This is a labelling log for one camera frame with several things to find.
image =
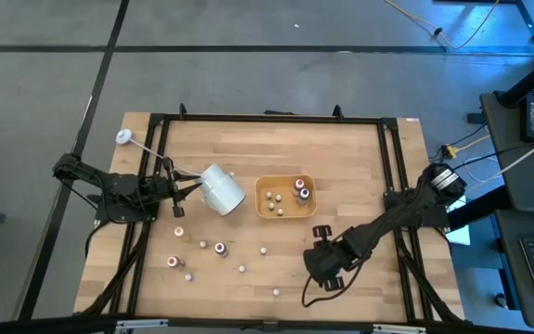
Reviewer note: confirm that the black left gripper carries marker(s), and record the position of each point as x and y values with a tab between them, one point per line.
160	188

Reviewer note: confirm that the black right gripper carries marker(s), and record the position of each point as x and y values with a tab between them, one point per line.
325	262

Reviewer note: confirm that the large yellow food coloring bottle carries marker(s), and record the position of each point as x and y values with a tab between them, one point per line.
179	231

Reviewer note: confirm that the small pink label coloring bottle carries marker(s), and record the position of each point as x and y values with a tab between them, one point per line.
203	244

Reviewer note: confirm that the small black food coloring bottle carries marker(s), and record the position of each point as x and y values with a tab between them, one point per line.
275	292

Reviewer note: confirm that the small green food coloring bottle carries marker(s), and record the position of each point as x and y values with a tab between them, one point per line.
263	250

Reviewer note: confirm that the large blue food coloring bottle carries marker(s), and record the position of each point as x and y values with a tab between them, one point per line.
304	193

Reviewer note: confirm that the large purple food coloring bottle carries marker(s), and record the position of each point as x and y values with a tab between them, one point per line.
220	248

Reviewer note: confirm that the small sky blue coloring bottle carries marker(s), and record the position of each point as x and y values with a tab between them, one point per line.
278	197

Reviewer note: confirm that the large pink food coloring bottle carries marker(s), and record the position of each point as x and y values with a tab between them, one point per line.
299	183

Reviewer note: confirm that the small teal label coloring bottle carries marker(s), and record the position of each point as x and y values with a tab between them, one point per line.
242	268

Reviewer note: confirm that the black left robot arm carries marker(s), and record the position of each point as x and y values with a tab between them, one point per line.
123	185

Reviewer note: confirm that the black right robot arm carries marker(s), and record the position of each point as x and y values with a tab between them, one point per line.
387	218

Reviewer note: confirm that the large red food coloring bottle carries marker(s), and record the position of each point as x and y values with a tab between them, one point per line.
173	262

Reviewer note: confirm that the white cup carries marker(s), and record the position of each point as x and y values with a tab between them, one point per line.
220	190

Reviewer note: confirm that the yellow plastic bin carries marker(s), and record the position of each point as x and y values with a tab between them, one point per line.
295	211

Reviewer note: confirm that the black desk leg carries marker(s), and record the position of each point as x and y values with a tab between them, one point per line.
531	81
480	209

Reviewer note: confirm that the yellow power splitter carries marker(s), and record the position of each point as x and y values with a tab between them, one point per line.
451	151

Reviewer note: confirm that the black caster wheel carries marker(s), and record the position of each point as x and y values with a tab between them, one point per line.
501	300

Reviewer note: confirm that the dark grey desk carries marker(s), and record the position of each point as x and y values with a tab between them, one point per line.
526	185
510	278

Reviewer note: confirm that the black crossbeam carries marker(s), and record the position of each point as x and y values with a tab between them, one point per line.
63	324

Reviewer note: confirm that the silver bracket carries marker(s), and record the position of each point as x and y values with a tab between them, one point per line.
142	324
399	329

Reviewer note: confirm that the black aluminium table frame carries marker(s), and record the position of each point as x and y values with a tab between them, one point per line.
271	118

